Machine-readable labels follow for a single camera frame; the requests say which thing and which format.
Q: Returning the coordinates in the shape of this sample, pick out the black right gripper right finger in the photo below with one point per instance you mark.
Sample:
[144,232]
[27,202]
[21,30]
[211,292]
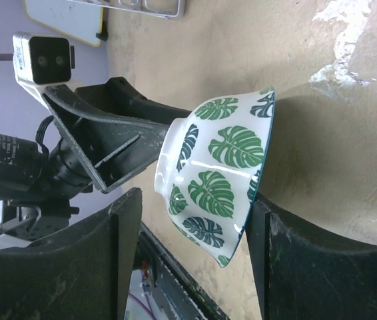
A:
[302,271]

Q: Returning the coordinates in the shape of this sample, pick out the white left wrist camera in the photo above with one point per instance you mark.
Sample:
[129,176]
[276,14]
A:
[40,61]

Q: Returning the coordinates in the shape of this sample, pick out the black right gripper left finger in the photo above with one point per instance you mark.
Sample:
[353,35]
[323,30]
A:
[80,272]

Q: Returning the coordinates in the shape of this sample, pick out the black table front rail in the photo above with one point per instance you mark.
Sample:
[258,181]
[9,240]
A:
[169,284]

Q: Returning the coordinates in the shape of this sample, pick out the green leaf pattern bowl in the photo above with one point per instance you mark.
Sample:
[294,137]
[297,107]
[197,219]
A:
[210,167]

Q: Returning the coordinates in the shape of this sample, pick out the white wire dish rack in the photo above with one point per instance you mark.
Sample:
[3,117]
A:
[141,7]

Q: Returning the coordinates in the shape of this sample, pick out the yellow framed whiteboard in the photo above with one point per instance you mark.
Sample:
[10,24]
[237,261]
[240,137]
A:
[79,20]

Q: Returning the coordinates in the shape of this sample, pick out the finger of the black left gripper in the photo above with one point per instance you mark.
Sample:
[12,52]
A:
[141,139]
[119,97]

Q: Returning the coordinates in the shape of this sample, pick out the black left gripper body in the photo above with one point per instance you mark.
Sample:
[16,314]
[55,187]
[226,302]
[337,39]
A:
[88,155]

